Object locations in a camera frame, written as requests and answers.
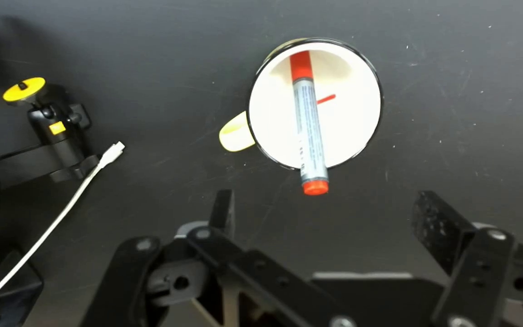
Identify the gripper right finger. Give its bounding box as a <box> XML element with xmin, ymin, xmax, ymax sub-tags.
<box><xmin>410</xmin><ymin>190</ymin><xmax>523</xmax><ymax>327</ymax></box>

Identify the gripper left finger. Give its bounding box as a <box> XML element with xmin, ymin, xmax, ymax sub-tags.
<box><xmin>79</xmin><ymin>189</ymin><xmax>357</xmax><ymax>327</ymax></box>

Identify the red and grey marker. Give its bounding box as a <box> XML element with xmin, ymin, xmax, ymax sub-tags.
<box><xmin>289</xmin><ymin>50</ymin><xmax>330</xmax><ymax>196</ymax></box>

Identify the white mug with yellow handle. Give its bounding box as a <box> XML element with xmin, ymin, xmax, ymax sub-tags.
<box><xmin>219</xmin><ymin>38</ymin><xmax>383</xmax><ymax>171</ymax></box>

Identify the white cable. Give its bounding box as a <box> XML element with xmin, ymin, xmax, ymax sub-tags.
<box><xmin>0</xmin><ymin>141</ymin><xmax>126</xmax><ymax>317</ymax></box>

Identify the camera on mount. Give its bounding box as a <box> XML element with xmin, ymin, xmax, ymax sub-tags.
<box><xmin>0</xmin><ymin>77</ymin><xmax>100</xmax><ymax>327</ymax></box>

